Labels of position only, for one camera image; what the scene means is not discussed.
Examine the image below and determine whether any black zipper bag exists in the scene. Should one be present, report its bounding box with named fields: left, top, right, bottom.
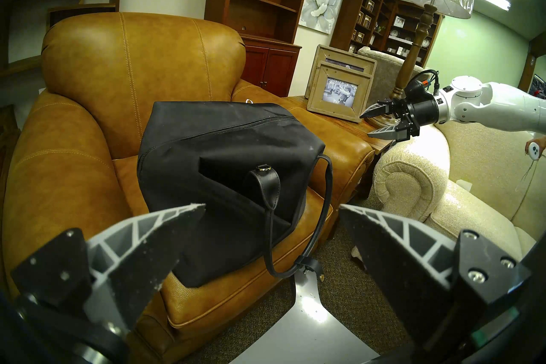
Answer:
left=136, top=101, right=334, bottom=288

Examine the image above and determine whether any wooden side table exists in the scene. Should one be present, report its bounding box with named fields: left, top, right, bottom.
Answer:
left=282, top=94, right=393, bottom=155

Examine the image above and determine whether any asymmetric wooden shelf unit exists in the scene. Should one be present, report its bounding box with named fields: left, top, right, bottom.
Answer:
left=0, top=0, right=128, bottom=78

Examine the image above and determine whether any person's hand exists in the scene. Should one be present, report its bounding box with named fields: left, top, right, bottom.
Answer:
left=526, top=135, right=546, bottom=155

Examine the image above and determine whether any grey upholstered chair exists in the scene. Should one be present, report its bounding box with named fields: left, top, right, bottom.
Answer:
left=357, top=46, right=425, bottom=108

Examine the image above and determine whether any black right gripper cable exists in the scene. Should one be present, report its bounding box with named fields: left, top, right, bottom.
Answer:
left=412, top=69, right=441, bottom=96

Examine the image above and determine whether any cherry wood bookcase with cabinet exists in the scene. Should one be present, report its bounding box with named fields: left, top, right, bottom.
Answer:
left=204, top=0, right=318, bottom=97

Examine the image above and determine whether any tan leather armchair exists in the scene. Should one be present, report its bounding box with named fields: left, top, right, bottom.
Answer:
left=0, top=11, right=376, bottom=364

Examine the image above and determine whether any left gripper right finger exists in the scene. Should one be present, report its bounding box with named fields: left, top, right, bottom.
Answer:
left=338, top=204, right=532, bottom=347

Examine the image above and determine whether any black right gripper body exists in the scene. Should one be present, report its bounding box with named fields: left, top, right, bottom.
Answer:
left=390, top=97, right=441, bottom=138

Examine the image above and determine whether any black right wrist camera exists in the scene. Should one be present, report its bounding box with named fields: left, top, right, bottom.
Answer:
left=404, top=77, right=428, bottom=98

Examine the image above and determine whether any cream fabric sofa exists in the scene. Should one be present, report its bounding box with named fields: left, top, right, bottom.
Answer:
left=373, top=120, right=546, bottom=261

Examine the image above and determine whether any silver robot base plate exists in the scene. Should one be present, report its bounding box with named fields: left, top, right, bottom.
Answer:
left=230, top=269, right=378, bottom=364

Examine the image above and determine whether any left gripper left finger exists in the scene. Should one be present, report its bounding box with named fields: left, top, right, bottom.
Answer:
left=11, top=203, right=206, bottom=336

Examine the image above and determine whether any small wooden photo frame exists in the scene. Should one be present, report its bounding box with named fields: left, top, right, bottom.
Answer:
left=306, top=61, right=374, bottom=124

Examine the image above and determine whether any large wooden photo frame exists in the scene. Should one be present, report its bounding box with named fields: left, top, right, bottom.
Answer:
left=304, top=44, right=378, bottom=99

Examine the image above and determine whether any finger of the grey black right gripper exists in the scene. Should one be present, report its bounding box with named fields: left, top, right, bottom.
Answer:
left=367, top=122, right=410, bottom=142
left=360, top=100, right=395, bottom=119

